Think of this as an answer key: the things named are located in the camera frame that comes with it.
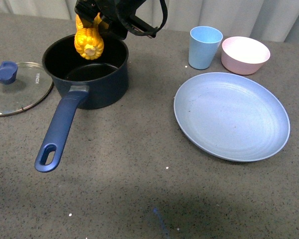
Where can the light blue plate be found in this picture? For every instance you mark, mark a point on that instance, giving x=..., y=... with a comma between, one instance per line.
x=231, y=117

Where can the grey curtain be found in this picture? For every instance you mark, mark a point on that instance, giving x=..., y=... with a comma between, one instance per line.
x=273, y=20

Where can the pink bowl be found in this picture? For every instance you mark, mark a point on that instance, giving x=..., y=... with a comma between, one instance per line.
x=243, y=55

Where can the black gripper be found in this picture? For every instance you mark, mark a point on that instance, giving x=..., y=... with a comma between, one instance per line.
x=118, y=18

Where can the light blue cup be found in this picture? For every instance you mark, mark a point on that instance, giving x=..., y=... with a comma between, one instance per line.
x=203, y=45

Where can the glass lid with blue knob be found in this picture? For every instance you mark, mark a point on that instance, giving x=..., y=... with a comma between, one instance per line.
x=22, y=86

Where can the dark blue saucepan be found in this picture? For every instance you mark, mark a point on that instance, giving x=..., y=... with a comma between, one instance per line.
x=82, y=84

